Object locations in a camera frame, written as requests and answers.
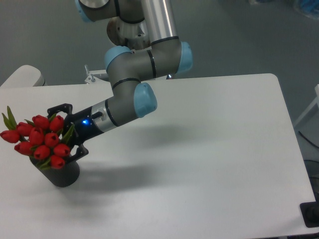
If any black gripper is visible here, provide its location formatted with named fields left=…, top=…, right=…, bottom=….
left=47, top=103, right=102, bottom=162

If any red tulip bouquet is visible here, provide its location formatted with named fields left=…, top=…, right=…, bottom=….
left=0, top=107, right=75, bottom=170

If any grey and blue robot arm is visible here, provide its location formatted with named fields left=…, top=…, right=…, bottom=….
left=48, top=0, right=193, bottom=163

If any dark grey ribbed vase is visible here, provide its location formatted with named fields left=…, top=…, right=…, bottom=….
left=30, top=158, right=80, bottom=187

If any white chair armrest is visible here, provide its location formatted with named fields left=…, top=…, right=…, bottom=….
left=0, top=65, right=47, bottom=89

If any black box at table edge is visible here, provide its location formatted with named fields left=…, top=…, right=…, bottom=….
left=300, top=202, right=319, bottom=228

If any blue plastic bag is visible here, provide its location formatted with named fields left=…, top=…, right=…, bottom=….
left=294, top=0, right=319, bottom=19

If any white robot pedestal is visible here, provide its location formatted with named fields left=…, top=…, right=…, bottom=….
left=84, top=17, right=173, bottom=85

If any black floor cable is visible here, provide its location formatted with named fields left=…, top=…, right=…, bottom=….
left=298, top=130, right=319, bottom=147

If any white frame at right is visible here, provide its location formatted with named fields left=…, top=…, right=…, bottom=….
left=293, top=85, right=319, bottom=129

